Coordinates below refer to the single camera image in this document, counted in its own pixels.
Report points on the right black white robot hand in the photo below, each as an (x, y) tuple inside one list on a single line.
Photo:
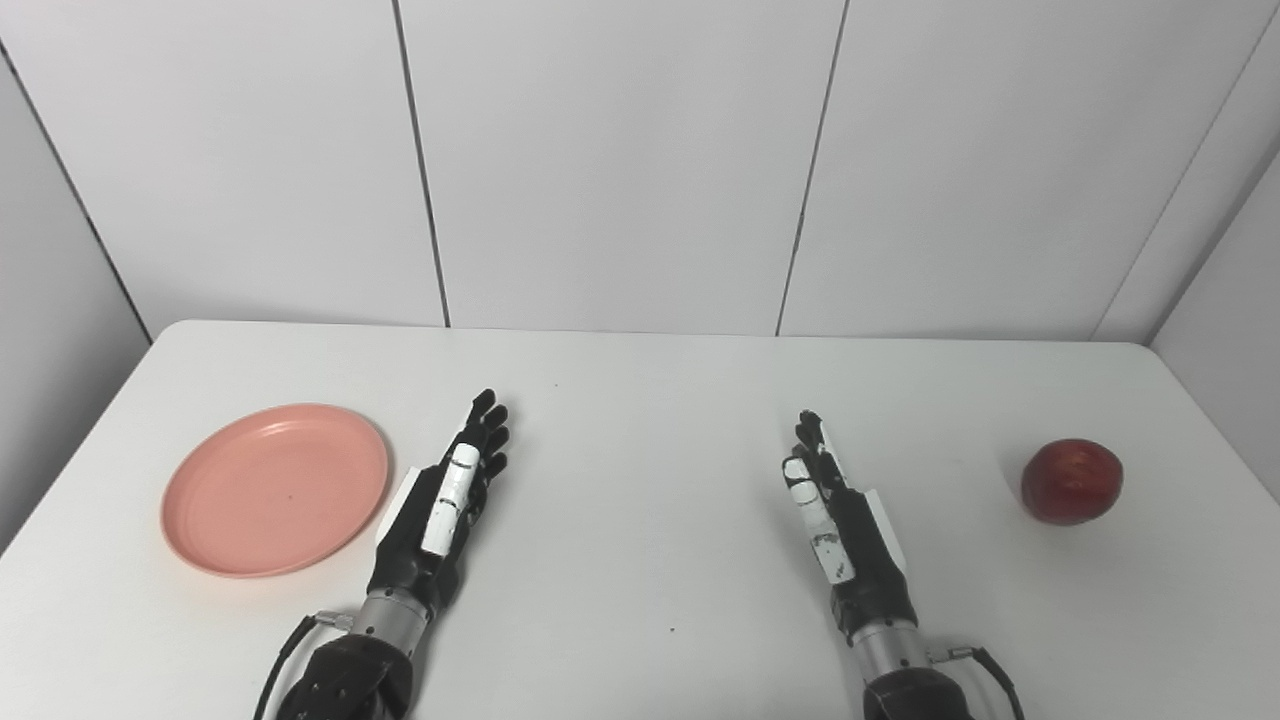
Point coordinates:
[(850, 530)]

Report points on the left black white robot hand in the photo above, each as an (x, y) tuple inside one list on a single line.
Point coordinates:
[(440, 510)]

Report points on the pink plastic plate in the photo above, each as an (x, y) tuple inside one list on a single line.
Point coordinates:
[(275, 490)]

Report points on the red apple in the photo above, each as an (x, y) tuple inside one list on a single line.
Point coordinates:
[(1072, 481)]

